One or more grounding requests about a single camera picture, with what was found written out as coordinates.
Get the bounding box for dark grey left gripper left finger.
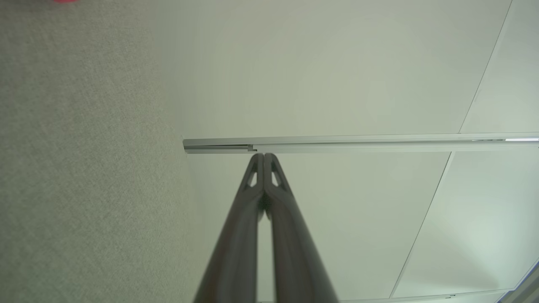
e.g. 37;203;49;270
194;153;265;303

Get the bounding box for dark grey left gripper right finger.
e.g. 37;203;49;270
264;153;339;303

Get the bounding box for grey fabric sofa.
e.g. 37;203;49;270
0;0;200;303

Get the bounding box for aluminium rail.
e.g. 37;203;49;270
182;132;539;154

